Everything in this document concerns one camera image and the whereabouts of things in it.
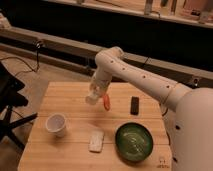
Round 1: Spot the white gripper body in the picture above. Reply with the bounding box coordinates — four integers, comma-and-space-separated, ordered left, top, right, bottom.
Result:
85, 73, 109, 105

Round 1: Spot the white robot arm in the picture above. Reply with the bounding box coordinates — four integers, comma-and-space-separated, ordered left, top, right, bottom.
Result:
86, 47, 213, 171

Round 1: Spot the green ceramic bowl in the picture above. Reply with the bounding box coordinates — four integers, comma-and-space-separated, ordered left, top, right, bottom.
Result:
115, 122, 154, 163

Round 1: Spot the white rectangular sponge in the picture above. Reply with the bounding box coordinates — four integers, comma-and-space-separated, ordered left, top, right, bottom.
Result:
89, 130, 104, 153

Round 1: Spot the white paper cup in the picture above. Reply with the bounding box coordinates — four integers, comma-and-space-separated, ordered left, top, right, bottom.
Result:
45, 114, 67, 137

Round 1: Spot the wooden table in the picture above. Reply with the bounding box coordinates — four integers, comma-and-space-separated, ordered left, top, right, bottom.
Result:
18, 82, 171, 171

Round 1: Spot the black office chair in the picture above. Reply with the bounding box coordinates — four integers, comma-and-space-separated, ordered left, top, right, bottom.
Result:
0, 62, 37, 149

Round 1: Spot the black floor cable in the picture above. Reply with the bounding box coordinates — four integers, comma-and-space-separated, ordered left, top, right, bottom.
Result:
0, 39, 44, 77

